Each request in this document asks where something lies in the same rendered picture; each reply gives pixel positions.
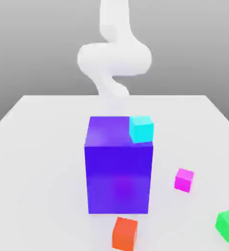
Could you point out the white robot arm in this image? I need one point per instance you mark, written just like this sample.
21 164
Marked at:
116 58

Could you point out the small cyan cube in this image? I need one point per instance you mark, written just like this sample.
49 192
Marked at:
141 130

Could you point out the small magenta cube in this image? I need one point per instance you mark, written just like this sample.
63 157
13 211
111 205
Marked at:
183 181

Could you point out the small orange cube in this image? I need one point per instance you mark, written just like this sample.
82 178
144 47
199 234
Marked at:
124 234

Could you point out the large blue box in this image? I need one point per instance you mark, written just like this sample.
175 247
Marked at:
118 176

